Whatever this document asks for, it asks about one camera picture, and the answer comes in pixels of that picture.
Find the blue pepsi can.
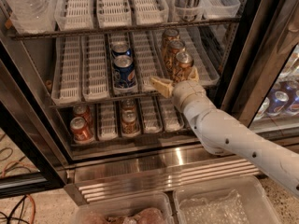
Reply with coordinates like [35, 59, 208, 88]
[111, 43, 132, 58]
[113, 55, 136, 89]

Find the rear brown can bottom shelf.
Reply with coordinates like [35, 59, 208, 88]
[121, 99, 135, 112]

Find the orange cable on floor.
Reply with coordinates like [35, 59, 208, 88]
[0, 160, 39, 224]

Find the rear blue Pepsi can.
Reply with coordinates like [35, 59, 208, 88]
[111, 43, 132, 58]

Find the front red can bottom shelf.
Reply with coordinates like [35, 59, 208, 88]
[70, 117, 93, 142]

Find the orange can shelf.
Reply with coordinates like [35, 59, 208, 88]
[161, 28, 180, 57]
[172, 51, 193, 83]
[164, 39, 186, 74]

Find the right clear plastic floor bin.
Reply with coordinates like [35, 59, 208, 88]
[173, 175, 282, 224]

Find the blue can behind glass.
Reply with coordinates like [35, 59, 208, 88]
[266, 91, 289, 117]

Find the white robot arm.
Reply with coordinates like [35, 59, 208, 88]
[149, 69, 299, 197]

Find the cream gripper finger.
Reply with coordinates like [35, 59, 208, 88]
[188, 66, 199, 82]
[149, 77, 174, 98]

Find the open fridge door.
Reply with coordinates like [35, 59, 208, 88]
[0, 38, 67, 198]

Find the clear plastic floor bin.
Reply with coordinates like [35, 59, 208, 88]
[70, 192, 174, 224]
[173, 175, 282, 224]

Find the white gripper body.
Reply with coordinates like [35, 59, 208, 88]
[172, 80, 206, 112]

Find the left clear plastic floor bin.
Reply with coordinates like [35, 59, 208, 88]
[70, 192, 174, 224]

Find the red can shelf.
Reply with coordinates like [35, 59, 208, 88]
[73, 105, 93, 124]
[70, 117, 93, 142]

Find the rear red can bottom shelf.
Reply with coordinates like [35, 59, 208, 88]
[73, 105, 93, 124]

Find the brown can shelf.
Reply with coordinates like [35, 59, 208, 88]
[121, 110, 138, 134]
[121, 99, 135, 112]

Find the front brown can bottom shelf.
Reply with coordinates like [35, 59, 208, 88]
[121, 110, 138, 134]

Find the front blue Pepsi can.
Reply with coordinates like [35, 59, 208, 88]
[113, 55, 136, 89]

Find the tall plaid can top shelf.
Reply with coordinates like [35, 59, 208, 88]
[171, 0, 202, 21]

